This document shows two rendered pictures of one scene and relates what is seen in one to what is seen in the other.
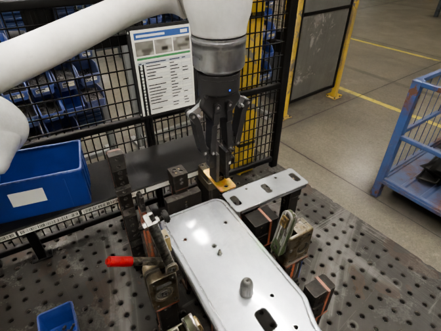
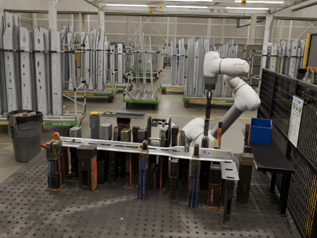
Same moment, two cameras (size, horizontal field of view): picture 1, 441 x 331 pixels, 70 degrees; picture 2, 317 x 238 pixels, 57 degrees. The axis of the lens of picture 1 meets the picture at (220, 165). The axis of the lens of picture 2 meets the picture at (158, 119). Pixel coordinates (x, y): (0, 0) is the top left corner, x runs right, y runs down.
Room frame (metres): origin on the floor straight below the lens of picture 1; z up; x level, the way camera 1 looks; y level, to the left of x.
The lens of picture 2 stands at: (1.52, -1.76, 1.72)
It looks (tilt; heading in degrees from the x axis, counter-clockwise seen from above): 14 degrees down; 129
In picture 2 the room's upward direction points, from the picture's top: 2 degrees clockwise
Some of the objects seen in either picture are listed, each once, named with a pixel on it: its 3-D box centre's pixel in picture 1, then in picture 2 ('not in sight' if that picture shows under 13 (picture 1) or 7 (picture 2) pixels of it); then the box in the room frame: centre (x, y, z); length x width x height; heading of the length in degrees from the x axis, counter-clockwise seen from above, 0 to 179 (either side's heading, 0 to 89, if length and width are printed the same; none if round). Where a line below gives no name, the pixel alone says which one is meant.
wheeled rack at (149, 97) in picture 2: not in sight; (143, 75); (-4.56, 4.98, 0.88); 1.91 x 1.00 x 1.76; 128
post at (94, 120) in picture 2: not in sight; (95, 139); (-0.46, -0.18, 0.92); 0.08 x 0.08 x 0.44; 30
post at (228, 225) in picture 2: (287, 209); (228, 201); (0.86, -0.25, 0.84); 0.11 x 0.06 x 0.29; 120
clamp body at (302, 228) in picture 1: (289, 266); (194, 181); (0.59, -0.21, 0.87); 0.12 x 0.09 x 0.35; 120
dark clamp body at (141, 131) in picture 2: not in sight; (142, 152); (0.00, -0.07, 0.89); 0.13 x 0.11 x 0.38; 120
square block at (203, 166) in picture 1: (213, 206); (244, 180); (0.84, 0.02, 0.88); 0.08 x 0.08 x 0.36; 30
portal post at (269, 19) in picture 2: not in sight; (266, 53); (-3.08, 11.22, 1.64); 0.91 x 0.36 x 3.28; 127
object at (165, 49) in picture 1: (165, 71); (296, 121); (1.06, 0.19, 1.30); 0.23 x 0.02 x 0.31; 120
